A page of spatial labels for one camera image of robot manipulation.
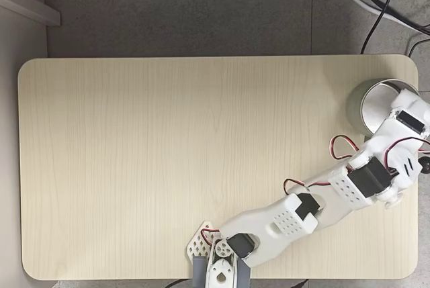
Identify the black round knob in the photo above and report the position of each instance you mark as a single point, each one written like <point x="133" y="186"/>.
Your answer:
<point x="426" y="166"/>

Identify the grey-green metal cup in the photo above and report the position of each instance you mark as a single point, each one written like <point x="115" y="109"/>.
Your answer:
<point x="371" y="106"/>

